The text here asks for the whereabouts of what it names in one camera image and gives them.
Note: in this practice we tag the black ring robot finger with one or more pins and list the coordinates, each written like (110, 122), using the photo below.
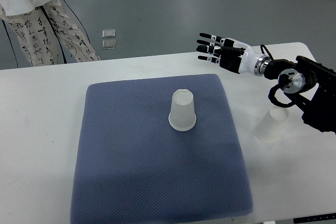
(209, 49)

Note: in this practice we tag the black middle robot finger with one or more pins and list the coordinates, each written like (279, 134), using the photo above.
(203, 43)

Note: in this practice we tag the black index robot finger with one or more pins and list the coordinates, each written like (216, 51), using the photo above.
(212, 37)

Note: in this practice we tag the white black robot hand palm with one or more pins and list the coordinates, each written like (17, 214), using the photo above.
(250, 62)

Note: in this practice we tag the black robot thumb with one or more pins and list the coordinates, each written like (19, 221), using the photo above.
(232, 51)

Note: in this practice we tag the black little robot finger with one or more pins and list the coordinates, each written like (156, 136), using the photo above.
(209, 59)

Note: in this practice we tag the white paper cup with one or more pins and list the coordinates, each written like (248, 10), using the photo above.
(272, 124)
(182, 115)

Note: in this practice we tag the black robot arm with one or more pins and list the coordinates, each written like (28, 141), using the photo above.
(304, 83)

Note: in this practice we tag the white paper cup on mat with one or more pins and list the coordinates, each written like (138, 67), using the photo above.
(182, 115)

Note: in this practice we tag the lower metal floor plate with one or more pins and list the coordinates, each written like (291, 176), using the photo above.
(108, 44)

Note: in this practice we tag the metal floor plate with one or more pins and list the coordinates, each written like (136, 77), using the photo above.
(108, 44)
(109, 33)

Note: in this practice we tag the upper metal floor plate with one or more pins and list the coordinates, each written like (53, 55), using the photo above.
(109, 33)

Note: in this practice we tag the blue-grey fabric mat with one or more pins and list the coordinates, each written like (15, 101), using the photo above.
(133, 167)

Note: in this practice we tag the person in calligraphy print trousers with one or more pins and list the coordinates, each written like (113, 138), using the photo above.
(41, 26)

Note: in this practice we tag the black table control panel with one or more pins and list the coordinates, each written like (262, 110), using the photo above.
(308, 219)

